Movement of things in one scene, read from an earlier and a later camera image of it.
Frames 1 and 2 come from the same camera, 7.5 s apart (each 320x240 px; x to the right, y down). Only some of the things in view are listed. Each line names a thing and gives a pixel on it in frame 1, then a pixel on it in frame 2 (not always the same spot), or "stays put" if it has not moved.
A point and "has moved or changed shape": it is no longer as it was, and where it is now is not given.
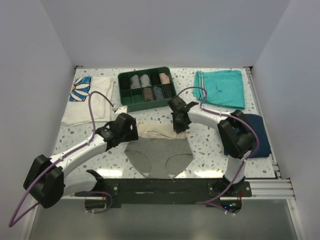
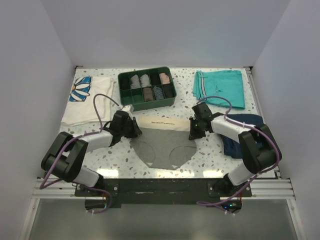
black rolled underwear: [168, 90] stays put
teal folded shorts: [224, 87] stays put
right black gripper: [179, 129] -> [193, 135]
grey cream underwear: [159, 152] has moved or changed shape
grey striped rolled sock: [135, 82] stays put
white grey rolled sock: [144, 81] stays put
